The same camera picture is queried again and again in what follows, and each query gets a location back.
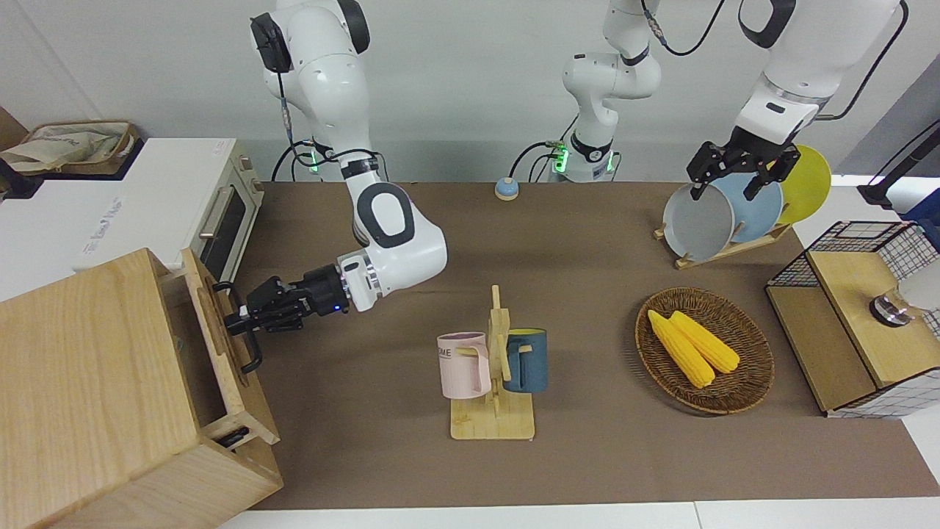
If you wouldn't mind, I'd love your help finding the yellow plate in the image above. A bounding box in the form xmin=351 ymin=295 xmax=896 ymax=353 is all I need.
xmin=774 ymin=144 xmax=833 ymax=226

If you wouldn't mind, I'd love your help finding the light blue plate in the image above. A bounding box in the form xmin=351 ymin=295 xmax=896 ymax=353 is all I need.
xmin=709 ymin=172 xmax=785 ymax=245

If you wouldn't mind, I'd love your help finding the light wooden drawer cabinet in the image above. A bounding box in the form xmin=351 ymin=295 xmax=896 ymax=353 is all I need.
xmin=0 ymin=248 xmax=284 ymax=529

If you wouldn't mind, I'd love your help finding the brown cardboard box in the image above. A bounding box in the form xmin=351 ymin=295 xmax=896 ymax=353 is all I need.
xmin=0 ymin=119 xmax=142 ymax=179

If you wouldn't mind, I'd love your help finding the brown wicker basket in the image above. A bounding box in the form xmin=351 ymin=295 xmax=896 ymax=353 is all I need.
xmin=635 ymin=287 xmax=776 ymax=417

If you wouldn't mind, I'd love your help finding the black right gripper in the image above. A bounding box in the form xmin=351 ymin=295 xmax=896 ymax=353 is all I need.
xmin=223 ymin=266 xmax=349 ymax=337

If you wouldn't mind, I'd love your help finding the yellow corn cob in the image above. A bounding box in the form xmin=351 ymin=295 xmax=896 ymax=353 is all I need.
xmin=670 ymin=311 xmax=742 ymax=375
xmin=647 ymin=309 xmax=717 ymax=389

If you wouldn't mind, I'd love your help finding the white toaster oven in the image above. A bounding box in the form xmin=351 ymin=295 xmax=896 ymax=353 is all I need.
xmin=0 ymin=137 xmax=266 ymax=302

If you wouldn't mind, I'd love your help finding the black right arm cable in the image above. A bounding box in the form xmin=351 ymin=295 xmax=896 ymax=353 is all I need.
xmin=270 ymin=70 xmax=383 ymax=182

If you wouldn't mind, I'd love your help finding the wooden plate rack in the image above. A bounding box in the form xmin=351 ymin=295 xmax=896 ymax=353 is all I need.
xmin=653 ymin=222 xmax=793 ymax=271

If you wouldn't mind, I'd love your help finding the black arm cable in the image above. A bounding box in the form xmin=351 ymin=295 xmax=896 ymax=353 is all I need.
xmin=641 ymin=0 xmax=744 ymax=57
xmin=270 ymin=70 xmax=383 ymax=182

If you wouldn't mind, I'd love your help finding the pink mug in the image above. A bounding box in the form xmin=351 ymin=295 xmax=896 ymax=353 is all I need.
xmin=437 ymin=332 xmax=494 ymax=400

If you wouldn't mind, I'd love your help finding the brown table mat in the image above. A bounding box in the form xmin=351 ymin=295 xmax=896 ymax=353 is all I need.
xmin=248 ymin=180 xmax=940 ymax=512

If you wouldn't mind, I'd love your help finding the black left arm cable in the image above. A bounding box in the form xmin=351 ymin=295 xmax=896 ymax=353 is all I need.
xmin=641 ymin=0 xmax=744 ymax=57

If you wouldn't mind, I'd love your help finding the light wooden drawer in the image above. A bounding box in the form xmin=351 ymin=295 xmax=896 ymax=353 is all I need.
xmin=162 ymin=248 xmax=281 ymax=450

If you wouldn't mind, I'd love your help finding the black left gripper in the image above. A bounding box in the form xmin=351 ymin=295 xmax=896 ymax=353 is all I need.
xmin=687 ymin=127 xmax=802 ymax=204

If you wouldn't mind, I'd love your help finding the beige cloth bag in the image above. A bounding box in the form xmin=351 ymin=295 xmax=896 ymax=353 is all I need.
xmin=0 ymin=123 xmax=134 ymax=174

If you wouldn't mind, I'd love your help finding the grey plate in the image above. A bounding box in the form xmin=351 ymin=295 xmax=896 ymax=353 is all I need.
xmin=662 ymin=184 xmax=737 ymax=265

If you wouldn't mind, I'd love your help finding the black camera stand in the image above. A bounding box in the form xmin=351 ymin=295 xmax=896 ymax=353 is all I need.
xmin=857 ymin=120 xmax=940 ymax=208

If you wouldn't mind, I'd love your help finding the wooden mug tree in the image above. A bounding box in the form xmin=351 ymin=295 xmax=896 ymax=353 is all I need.
xmin=449 ymin=285 xmax=538 ymax=442

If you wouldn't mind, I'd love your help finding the wire grid wooden shelf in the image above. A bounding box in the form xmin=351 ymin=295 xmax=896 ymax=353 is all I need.
xmin=765 ymin=220 xmax=940 ymax=420

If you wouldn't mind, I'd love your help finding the dark teal mug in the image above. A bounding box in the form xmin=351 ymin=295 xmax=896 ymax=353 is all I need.
xmin=505 ymin=328 xmax=549 ymax=395

